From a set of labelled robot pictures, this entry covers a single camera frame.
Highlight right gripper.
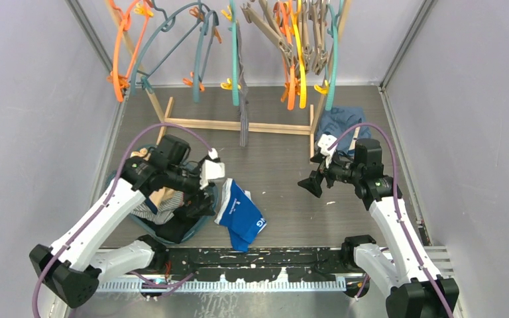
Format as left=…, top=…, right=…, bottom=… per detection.
left=298, top=149, right=363, bottom=197

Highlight blue underwear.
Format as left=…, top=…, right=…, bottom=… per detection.
left=214, top=178, right=267, bottom=252

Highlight beige underwear with navy trim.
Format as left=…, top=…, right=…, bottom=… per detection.
left=144, top=187, right=182, bottom=215

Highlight orange plastic clip hanger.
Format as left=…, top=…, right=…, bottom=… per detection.
left=106, top=0, right=154, bottom=103

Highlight slate blue clip hanger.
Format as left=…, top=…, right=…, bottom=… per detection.
left=129, top=1, right=214, bottom=93

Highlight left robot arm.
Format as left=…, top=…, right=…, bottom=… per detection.
left=29, top=134, right=225, bottom=309

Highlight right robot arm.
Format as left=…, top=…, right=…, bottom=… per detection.
left=298, top=134, right=459, bottom=317

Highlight yellow hanging hanger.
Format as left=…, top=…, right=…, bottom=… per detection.
left=288, top=1, right=307, bottom=109

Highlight orange hanging hanger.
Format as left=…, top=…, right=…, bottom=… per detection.
left=274, top=1, right=297, bottom=111

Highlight grey striped hanging underwear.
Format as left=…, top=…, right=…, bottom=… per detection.
left=236, top=24, right=249, bottom=147

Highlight right teal hanger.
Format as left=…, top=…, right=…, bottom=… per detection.
left=314, top=1, right=351, bottom=111

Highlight black garment in basket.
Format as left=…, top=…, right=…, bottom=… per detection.
left=149, top=207, right=209, bottom=244

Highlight grey striped garment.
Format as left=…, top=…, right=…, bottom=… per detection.
left=131, top=192, right=183, bottom=225

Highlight blue patterned cloth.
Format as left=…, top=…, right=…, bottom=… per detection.
left=314, top=105, right=372, bottom=157

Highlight teal laundry basket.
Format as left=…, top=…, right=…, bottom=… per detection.
left=105, top=144, right=220, bottom=245

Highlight beige garment in basket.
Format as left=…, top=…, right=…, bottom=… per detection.
left=130, top=148, right=150, bottom=160

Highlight beige wooden hangers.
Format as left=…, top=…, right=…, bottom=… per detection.
left=241, top=1, right=351, bottom=76

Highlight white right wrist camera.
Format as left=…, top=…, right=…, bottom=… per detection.
left=317, top=134, right=337, bottom=168

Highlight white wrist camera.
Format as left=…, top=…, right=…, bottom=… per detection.
left=199, top=148, right=225, bottom=189
left=317, top=134, right=337, bottom=168

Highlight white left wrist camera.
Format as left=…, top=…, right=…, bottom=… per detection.
left=199, top=148, right=225, bottom=189

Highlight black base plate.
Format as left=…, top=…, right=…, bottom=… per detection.
left=135, top=247, right=364, bottom=283

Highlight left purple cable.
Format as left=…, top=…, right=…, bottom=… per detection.
left=31, top=123, right=220, bottom=318

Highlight purple cable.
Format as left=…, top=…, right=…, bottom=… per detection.
left=31, top=123, right=220, bottom=318
left=327, top=123, right=455, bottom=318

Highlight wooden hanger rack frame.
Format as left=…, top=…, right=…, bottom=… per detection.
left=105, top=0, right=354, bottom=164

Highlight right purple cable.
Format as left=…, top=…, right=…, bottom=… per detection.
left=327, top=123, right=455, bottom=318

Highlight white slotted cable duct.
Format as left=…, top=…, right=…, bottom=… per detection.
left=97, top=278, right=346, bottom=293

